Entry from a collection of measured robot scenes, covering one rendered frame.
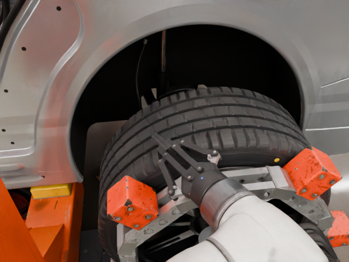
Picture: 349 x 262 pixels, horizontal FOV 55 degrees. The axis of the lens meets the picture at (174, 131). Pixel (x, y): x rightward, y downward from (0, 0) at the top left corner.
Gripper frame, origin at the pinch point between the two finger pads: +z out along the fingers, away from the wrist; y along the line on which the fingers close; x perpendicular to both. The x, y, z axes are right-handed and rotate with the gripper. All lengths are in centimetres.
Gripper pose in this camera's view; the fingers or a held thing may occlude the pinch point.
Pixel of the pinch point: (163, 144)
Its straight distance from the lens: 74.3
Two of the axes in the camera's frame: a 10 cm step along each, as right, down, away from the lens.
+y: 7.5, -6.5, 1.3
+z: -5.0, -4.3, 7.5
